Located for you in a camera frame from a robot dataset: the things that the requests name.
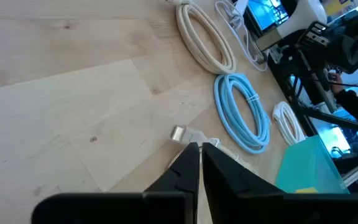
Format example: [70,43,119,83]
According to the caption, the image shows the white HDMI cable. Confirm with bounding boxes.
[272,101,306,147]

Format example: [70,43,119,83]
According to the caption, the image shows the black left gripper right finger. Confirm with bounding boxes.
[201,142,358,224]

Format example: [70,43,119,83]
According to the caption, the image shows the short white USB cable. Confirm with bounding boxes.
[170,124,259,177]

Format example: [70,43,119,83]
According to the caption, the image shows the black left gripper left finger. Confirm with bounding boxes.
[31,142,201,224]

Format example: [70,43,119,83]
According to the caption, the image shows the person's hand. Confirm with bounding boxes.
[328,72,345,94]

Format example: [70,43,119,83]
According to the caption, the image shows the light blue cable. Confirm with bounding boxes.
[213,73,272,156]

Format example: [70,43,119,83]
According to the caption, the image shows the black laptop computer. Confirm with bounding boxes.
[244,0,291,34]

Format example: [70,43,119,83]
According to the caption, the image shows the beige cable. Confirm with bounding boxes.
[165,0,237,75]

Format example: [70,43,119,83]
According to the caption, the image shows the thin white cable with adapter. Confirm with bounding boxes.
[214,0,269,72]

